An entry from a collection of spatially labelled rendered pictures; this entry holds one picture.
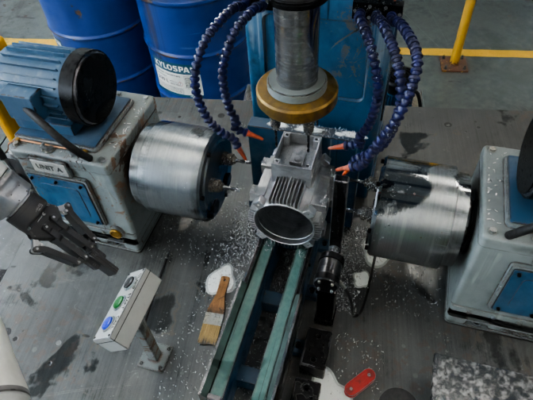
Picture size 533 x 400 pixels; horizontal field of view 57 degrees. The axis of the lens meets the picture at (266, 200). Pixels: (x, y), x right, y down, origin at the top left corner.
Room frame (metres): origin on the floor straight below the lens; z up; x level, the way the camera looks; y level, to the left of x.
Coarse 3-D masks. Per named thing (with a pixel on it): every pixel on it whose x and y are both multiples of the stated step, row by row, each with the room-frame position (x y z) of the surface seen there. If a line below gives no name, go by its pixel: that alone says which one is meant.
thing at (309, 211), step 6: (324, 156) 0.91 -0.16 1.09; (324, 162) 0.90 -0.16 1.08; (330, 162) 0.90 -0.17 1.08; (258, 198) 0.78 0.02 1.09; (264, 198) 0.79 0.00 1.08; (258, 204) 0.78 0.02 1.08; (264, 204) 0.77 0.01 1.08; (306, 210) 0.74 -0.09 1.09; (312, 210) 0.74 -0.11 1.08; (306, 216) 0.73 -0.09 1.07; (312, 216) 0.73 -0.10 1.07; (258, 234) 0.78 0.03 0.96; (312, 240) 0.74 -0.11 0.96; (306, 246) 0.73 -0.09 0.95; (312, 246) 0.73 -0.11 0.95
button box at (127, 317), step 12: (144, 276) 0.59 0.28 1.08; (156, 276) 0.60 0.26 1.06; (132, 288) 0.56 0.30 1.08; (144, 288) 0.57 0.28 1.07; (156, 288) 0.58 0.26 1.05; (132, 300) 0.54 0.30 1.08; (144, 300) 0.54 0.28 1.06; (108, 312) 0.53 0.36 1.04; (120, 312) 0.51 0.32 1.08; (132, 312) 0.51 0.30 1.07; (144, 312) 0.52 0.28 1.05; (120, 324) 0.48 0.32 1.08; (132, 324) 0.49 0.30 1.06; (96, 336) 0.48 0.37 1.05; (108, 336) 0.46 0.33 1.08; (120, 336) 0.46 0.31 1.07; (132, 336) 0.47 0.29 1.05; (108, 348) 0.46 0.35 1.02; (120, 348) 0.45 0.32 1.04
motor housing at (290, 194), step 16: (272, 192) 0.79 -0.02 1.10; (288, 192) 0.79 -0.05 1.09; (304, 192) 0.80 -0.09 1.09; (320, 192) 0.81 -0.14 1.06; (256, 208) 0.79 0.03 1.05; (272, 208) 0.85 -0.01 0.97; (288, 208) 0.87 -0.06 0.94; (256, 224) 0.78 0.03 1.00; (272, 224) 0.81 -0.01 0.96; (288, 224) 0.81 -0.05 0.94; (304, 224) 0.80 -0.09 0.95; (320, 224) 0.73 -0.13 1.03; (272, 240) 0.77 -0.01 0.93; (288, 240) 0.76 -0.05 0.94; (304, 240) 0.74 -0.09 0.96
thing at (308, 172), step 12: (288, 132) 0.95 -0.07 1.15; (288, 144) 0.93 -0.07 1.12; (300, 144) 0.93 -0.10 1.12; (312, 144) 0.93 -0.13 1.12; (276, 156) 0.88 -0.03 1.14; (288, 156) 0.89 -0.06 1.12; (300, 156) 0.87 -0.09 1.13; (312, 156) 0.89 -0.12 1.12; (276, 168) 0.84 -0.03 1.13; (288, 168) 0.83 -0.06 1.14; (300, 168) 0.82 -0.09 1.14; (312, 168) 0.82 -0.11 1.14; (300, 180) 0.82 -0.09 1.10; (312, 180) 0.82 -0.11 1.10
